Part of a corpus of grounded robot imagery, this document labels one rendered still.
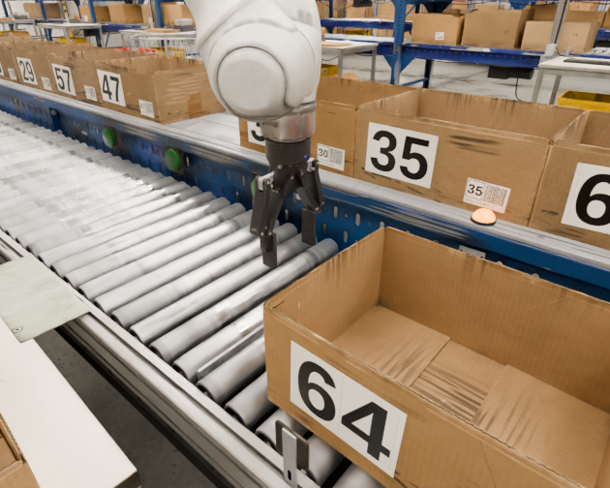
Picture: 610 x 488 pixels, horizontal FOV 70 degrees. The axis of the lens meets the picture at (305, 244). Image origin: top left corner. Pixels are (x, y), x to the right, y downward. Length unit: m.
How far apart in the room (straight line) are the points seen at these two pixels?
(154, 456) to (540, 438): 1.19
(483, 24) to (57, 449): 5.21
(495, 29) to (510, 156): 4.53
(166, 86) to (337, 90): 0.57
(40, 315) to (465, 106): 1.03
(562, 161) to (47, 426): 0.88
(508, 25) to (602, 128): 4.24
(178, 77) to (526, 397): 1.36
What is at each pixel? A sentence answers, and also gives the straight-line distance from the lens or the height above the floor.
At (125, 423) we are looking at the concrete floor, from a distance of 1.71.
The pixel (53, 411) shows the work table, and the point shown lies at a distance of 0.74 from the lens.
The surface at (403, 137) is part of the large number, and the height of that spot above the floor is 1.01.
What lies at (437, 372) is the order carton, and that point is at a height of 0.75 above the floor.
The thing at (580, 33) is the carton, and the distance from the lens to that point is 5.17.
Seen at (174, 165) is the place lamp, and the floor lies 0.80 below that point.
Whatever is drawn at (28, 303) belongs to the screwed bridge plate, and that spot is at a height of 0.75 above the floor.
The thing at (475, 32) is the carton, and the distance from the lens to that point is 5.45.
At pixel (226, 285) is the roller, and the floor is 0.74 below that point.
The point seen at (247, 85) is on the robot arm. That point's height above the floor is 1.18.
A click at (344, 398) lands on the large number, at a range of 0.53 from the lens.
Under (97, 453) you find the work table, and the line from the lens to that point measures 0.67.
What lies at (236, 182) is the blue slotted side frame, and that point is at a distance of 1.29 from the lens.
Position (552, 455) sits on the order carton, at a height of 0.76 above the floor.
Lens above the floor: 1.25
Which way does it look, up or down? 29 degrees down
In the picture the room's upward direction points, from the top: straight up
